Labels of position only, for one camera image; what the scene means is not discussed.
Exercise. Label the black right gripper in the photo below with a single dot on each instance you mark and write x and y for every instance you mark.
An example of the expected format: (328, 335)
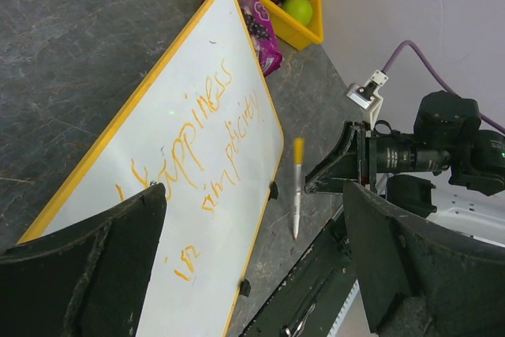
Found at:
(362, 153)

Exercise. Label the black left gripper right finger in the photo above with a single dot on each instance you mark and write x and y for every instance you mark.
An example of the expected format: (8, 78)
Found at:
(399, 256)

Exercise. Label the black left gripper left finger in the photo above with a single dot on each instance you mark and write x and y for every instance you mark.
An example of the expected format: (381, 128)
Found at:
(88, 279)

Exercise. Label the white marker pen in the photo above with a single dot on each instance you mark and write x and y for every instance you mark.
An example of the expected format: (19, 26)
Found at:
(299, 144)

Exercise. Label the yellow framed whiteboard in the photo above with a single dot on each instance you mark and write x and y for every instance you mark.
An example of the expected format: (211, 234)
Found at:
(203, 126)

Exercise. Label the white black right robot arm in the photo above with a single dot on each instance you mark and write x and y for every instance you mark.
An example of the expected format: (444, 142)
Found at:
(447, 136)

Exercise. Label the black whiteboard stand foot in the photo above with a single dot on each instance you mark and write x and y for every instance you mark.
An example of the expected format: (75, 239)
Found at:
(245, 288)

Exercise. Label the purple grape snack bag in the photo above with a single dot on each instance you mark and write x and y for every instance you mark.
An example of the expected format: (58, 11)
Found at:
(262, 34)

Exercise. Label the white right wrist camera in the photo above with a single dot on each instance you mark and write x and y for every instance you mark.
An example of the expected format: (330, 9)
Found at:
(367, 96)

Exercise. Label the light blue cable duct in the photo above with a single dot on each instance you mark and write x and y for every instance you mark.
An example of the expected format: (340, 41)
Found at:
(344, 310)

